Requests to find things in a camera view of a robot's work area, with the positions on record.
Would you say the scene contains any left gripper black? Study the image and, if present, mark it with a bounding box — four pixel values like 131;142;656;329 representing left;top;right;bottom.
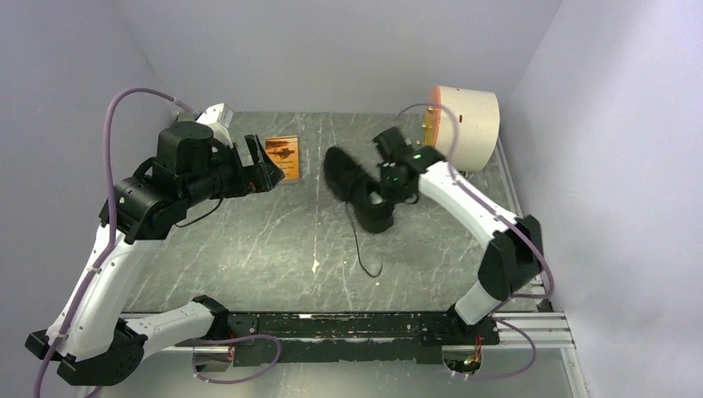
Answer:
182;133;285;207

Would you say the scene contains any black sneaker shoe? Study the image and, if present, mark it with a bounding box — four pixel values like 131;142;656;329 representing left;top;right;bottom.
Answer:
322;146;395;234

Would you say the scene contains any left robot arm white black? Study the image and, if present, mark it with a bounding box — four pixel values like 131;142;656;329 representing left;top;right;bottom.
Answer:
26;122;284;387

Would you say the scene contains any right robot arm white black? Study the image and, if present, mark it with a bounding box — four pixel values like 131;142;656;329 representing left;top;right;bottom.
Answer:
373;127;544;344

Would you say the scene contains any orange book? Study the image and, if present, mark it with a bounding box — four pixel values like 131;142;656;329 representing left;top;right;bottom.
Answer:
264;135;301;184

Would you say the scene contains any cream cylinder orange lid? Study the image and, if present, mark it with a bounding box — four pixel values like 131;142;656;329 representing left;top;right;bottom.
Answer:
422;85;500;172

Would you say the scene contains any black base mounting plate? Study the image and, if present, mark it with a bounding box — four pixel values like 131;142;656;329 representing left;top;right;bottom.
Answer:
229;311;500;366

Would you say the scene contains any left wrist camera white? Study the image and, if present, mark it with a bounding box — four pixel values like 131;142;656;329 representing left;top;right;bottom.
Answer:
175;103;235;148

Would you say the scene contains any aluminium frame rail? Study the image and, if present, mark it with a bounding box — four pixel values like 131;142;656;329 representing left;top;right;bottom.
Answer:
106;312;588;397

